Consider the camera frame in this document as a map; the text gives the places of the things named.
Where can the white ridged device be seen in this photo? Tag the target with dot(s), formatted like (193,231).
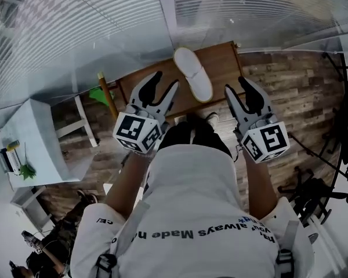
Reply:
(11,159)

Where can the person's right forearm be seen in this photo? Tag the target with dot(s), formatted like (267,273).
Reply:
(259,190)

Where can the person's left forearm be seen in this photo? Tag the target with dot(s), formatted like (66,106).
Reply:
(124,184)

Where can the green artificial leaf stem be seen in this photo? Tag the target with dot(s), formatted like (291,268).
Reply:
(27,171)

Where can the white table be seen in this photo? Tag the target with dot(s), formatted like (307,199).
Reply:
(40,143)

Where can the person's white t-shirt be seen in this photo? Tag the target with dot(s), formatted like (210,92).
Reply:
(191,198)

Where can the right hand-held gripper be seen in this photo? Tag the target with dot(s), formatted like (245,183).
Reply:
(266,140)

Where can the person's black trousers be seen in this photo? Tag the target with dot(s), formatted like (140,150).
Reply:
(177,135)

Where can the glass partition with blinds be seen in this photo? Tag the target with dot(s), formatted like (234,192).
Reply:
(75,39)

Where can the white slipper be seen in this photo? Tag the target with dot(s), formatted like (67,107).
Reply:
(195,77)

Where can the green plastic item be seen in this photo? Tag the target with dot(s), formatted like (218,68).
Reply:
(100,95)

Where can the round grey disc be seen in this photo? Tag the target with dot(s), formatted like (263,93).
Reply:
(313,237)

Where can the person's right white shoe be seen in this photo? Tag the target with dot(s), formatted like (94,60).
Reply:
(212,118)

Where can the white metal frame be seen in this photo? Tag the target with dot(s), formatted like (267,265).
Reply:
(85,123)

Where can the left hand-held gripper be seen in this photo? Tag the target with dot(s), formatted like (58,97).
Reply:
(133,129)

